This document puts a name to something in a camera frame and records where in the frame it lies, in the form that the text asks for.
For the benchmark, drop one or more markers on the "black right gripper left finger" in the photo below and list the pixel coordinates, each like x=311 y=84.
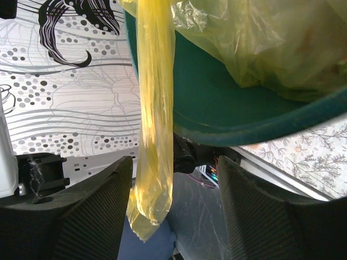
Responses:
x=84 y=221

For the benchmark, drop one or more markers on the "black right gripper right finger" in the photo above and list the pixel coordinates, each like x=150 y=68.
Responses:
x=265 y=221

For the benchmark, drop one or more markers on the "teal plastic trash bin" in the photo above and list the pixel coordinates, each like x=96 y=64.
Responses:
x=238 y=108

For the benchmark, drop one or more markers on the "yellow trash bag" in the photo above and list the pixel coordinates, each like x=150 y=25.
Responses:
x=217 y=54

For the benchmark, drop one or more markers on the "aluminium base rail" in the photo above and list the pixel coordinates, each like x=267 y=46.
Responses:
x=278 y=177

